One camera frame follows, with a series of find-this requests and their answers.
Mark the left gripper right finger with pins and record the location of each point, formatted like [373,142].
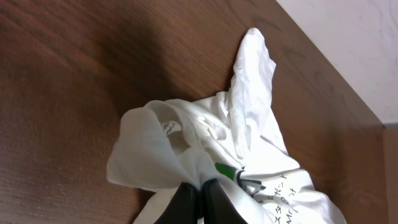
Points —
[217,207]

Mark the white printed t-shirt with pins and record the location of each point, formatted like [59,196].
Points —
[232,137]

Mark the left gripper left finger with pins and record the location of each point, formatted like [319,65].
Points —
[182,208]

